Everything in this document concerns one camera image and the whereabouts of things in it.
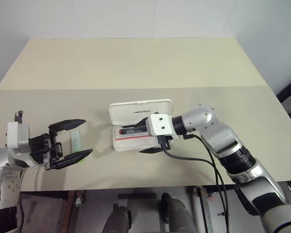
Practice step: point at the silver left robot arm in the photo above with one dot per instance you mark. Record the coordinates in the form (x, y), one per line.
(0, 157)

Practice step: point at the red marker with dark barrel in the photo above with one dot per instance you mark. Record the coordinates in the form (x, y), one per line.
(133, 131)

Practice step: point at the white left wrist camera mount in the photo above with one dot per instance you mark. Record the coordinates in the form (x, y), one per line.
(12, 136)

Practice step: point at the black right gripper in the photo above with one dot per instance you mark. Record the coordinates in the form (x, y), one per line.
(165, 142)

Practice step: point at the dark rounded shape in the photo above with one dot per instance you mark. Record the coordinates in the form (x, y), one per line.
(179, 213)
(117, 218)

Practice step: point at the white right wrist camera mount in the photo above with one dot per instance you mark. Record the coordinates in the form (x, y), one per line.
(161, 126)

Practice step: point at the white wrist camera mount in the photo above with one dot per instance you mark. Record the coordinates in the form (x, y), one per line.
(161, 126)
(12, 136)

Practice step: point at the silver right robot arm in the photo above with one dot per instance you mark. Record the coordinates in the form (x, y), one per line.
(223, 138)

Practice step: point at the white plastic pencil case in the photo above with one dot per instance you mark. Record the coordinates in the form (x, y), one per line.
(135, 110)

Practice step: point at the brown table beam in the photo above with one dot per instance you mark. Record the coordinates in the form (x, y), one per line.
(74, 211)

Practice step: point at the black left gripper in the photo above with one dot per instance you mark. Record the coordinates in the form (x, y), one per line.
(42, 148)

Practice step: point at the metal table leg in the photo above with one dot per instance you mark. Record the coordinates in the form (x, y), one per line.
(206, 208)

